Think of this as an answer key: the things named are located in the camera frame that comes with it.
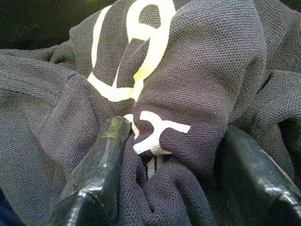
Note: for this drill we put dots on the dark jersey with white print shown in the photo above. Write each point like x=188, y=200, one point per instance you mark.
x=202, y=77

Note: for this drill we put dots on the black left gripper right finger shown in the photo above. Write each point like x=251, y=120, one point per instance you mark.
x=254, y=179

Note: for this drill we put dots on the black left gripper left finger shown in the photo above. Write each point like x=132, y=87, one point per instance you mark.
x=96, y=179

